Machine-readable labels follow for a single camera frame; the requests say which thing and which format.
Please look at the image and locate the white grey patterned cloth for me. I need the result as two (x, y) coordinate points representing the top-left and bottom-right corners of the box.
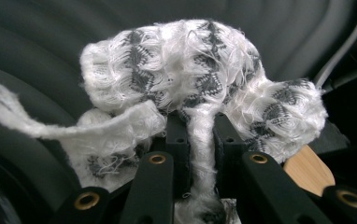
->
(0, 18), (329, 224)

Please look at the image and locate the black wavy tray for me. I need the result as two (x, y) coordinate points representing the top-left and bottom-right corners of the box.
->
(0, 0), (357, 224)

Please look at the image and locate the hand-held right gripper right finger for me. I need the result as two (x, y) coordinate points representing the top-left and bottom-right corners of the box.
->
(212, 112), (250, 200)

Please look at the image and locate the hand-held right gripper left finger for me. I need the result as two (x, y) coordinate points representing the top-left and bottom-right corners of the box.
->
(164, 111), (193, 200)

